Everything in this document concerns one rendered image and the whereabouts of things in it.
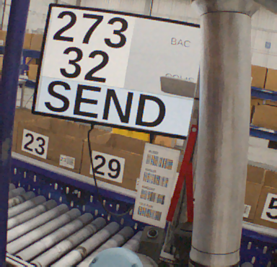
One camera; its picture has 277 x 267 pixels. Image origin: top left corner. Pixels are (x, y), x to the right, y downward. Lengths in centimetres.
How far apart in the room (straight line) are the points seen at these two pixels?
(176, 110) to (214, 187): 39
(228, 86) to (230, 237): 24
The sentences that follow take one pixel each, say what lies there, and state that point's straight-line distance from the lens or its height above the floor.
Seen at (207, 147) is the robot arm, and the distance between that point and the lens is 57.
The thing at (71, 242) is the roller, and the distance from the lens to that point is 138.
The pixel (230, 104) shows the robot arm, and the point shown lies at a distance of 56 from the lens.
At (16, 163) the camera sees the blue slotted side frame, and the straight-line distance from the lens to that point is 182.
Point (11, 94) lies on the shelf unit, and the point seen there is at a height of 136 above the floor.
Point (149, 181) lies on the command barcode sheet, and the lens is 87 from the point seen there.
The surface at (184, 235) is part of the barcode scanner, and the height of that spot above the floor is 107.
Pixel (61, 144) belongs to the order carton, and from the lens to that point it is 170.
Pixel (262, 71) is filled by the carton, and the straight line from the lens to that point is 592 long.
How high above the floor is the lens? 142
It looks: 10 degrees down
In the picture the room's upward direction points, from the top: 9 degrees clockwise
